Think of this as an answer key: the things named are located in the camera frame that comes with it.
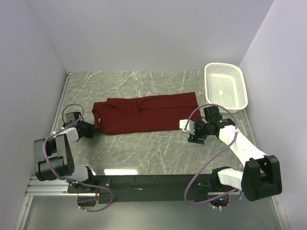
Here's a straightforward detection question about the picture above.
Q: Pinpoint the dark red t-shirt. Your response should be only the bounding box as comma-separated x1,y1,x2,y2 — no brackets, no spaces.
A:
92,92,199,135

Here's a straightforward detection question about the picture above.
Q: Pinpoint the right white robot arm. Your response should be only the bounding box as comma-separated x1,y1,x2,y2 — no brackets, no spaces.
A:
179,104,283,201

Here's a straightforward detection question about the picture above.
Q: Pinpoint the white perforated plastic basket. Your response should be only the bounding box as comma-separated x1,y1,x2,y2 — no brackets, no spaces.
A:
204,63,248,113

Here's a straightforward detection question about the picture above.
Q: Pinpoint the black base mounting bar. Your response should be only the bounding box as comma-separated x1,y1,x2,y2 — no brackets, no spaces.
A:
67,174,238,207

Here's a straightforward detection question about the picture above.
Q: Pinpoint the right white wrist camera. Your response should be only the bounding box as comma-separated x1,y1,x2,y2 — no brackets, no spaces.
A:
179,119,195,135

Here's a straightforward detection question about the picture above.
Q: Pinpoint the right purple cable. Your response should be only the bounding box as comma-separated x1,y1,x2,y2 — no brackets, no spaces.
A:
184,104,243,212

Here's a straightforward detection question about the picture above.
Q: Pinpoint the purple cable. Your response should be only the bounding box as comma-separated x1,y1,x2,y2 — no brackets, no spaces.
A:
184,104,243,212
42,104,114,213

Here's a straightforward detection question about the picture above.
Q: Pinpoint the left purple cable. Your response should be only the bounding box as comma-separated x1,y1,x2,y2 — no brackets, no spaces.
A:
42,104,114,213

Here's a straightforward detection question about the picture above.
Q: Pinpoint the aluminium frame rail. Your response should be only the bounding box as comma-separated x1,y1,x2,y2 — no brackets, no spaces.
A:
25,70,96,197

